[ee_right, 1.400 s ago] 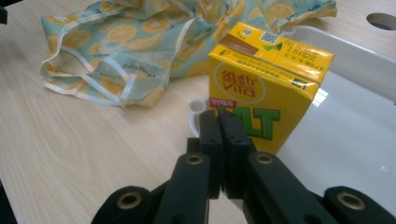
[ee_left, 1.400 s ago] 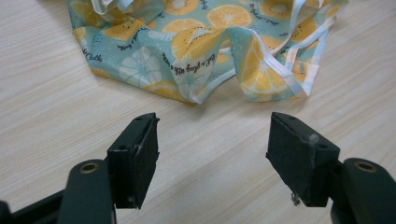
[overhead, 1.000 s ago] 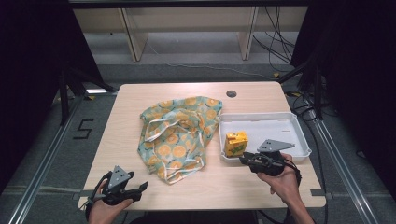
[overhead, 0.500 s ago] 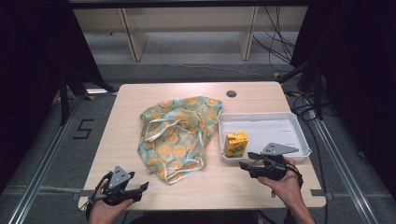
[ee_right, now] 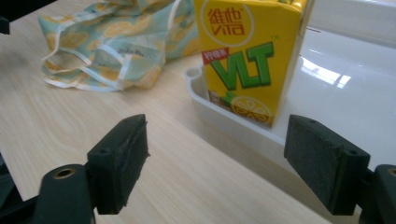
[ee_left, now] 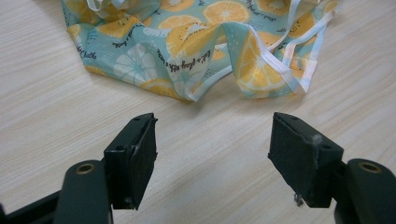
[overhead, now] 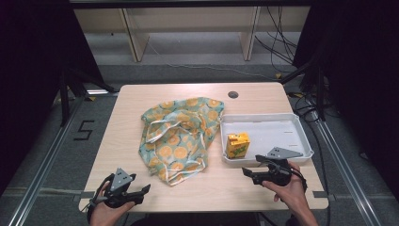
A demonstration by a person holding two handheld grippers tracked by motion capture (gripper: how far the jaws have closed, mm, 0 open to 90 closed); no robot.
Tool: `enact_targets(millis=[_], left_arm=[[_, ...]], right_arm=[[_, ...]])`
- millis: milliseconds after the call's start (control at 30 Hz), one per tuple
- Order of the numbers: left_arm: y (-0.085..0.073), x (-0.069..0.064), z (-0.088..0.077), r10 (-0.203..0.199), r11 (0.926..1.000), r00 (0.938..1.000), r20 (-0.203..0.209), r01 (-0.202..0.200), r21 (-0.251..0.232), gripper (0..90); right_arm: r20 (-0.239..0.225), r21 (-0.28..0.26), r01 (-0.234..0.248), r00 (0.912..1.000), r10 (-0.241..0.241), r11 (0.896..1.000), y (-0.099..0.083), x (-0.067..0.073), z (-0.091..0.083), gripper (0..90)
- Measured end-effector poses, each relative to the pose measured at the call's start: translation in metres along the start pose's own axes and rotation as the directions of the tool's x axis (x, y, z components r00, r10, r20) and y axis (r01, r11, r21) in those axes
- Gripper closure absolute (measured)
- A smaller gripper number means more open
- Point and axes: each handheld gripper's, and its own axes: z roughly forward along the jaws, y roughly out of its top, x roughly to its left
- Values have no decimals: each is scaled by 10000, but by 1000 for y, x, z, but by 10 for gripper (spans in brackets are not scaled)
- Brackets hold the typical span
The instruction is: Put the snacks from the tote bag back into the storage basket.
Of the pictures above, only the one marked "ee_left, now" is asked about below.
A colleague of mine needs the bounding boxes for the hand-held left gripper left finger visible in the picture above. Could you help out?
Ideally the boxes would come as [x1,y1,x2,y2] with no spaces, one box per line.
[103,112,159,211]

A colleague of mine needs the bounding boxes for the teal orange-print cloth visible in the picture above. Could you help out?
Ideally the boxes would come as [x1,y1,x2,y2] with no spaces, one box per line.
[60,0,344,103]

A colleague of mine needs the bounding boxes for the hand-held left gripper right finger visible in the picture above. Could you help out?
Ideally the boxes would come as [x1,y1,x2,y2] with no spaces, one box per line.
[267,111,346,209]

